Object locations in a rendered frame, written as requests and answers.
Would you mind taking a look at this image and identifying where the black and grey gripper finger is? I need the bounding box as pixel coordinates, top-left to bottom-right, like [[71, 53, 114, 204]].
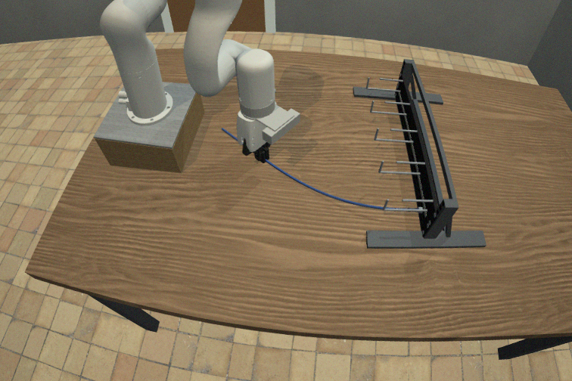
[[242, 139, 266, 163], [262, 142, 271, 160]]

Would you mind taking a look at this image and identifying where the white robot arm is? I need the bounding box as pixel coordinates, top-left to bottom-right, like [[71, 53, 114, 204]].
[[100, 0, 300, 145]]

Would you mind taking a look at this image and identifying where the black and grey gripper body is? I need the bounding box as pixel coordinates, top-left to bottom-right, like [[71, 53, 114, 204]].
[[237, 110, 266, 152]]

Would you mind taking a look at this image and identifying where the dark grey metal rack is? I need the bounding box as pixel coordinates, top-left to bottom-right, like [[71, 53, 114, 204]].
[[353, 59, 487, 249]]

